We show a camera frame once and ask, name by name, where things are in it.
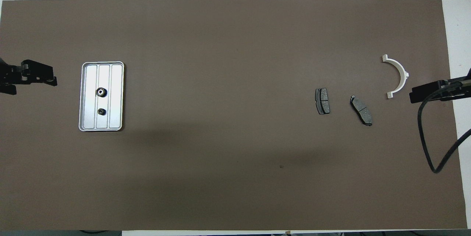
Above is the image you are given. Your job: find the silver metal tray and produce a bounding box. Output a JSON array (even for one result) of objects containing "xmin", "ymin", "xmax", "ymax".
[{"xmin": 78, "ymin": 61, "xmax": 125, "ymax": 132}]

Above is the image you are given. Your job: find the small dark brake pad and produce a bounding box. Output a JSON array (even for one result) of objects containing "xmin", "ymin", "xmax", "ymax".
[{"xmin": 315, "ymin": 88, "xmax": 330, "ymax": 115}]

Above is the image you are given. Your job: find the black cable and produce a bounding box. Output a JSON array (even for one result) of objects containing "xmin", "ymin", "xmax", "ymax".
[{"xmin": 417, "ymin": 87, "xmax": 471, "ymax": 174}]

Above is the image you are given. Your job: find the large dark brake pad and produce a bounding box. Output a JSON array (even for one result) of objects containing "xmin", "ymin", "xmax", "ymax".
[{"xmin": 350, "ymin": 95, "xmax": 373, "ymax": 126}]

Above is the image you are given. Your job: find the white half-ring clamp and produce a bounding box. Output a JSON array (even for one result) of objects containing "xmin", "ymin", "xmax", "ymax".
[{"xmin": 382, "ymin": 54, "xmax": 410, "ymax": 99}]

